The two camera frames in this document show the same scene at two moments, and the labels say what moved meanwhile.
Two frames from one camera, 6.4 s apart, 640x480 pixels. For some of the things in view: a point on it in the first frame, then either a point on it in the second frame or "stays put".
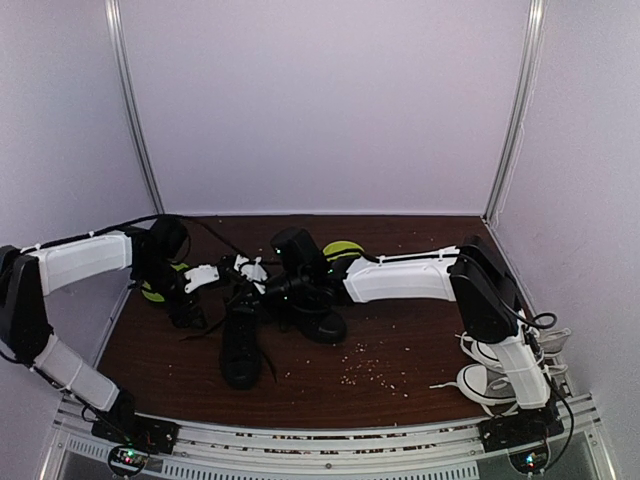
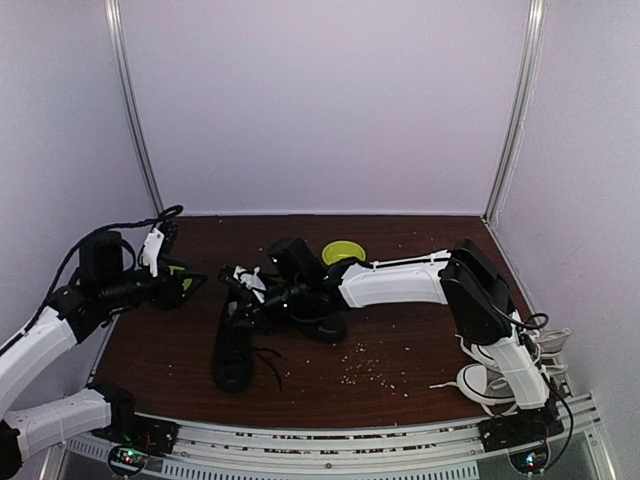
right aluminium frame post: (527, 83) stays put
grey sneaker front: (487, 385) stays put
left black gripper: (181, 318) → (174, 299)
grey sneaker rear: (551, 342) stays put
